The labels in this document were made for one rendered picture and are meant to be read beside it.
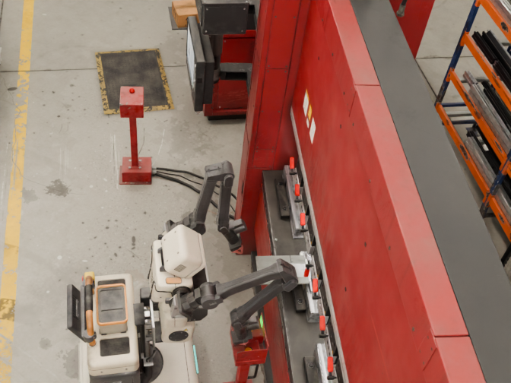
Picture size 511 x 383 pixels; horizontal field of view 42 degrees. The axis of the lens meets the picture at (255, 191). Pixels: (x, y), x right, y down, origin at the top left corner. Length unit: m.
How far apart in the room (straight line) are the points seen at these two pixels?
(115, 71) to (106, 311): 3.25
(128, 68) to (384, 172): 4.34
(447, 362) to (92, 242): 3.42
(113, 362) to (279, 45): 1.81
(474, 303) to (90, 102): 4.51
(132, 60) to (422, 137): 4.35
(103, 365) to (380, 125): 1.83
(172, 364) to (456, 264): 2.31
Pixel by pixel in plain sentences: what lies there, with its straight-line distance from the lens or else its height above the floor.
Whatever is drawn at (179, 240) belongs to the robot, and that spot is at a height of 1.38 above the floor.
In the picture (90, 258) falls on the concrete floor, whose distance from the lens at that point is 4.76.
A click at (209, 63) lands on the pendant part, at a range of 3.75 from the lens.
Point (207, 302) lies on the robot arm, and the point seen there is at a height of 1.25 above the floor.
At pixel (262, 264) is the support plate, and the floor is 1.00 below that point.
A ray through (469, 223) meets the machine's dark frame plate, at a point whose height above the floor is 2.30.
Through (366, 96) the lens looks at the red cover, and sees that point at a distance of 2.47.
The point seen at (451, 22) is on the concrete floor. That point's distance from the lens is 7.72.
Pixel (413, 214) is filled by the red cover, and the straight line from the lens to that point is 2.10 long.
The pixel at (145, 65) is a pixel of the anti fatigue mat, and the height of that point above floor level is 0.01.
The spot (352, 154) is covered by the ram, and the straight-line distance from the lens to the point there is 2.59.
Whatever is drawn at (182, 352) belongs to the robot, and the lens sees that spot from 4.01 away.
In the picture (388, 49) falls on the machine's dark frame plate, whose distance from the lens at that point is 2.75.
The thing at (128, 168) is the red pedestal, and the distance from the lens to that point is 5.16.
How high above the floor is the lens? 3.79
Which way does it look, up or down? 47 degrees down
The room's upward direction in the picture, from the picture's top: 8 degrees clockwise
